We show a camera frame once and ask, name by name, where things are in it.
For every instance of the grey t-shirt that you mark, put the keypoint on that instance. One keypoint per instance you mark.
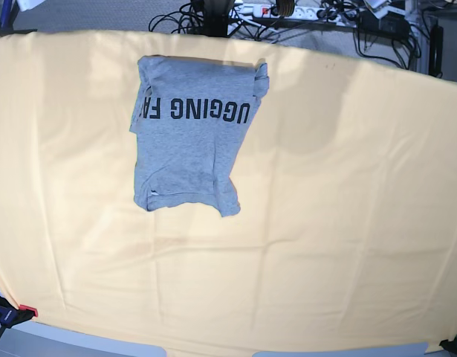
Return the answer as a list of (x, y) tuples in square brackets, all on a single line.
[(190, 120)]

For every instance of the white power strip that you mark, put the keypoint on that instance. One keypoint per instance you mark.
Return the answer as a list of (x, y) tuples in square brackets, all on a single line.
[(267, 14)]

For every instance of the yellow table cloth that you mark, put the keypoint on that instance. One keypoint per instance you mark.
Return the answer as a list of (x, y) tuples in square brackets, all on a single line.
[(347, 180)]

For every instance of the black power adapter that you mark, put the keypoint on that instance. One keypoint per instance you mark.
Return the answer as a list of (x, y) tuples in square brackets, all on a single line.
[(391, 25)]

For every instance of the blue red clamp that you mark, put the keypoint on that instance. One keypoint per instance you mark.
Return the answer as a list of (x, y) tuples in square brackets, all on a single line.
[(11, 316)]

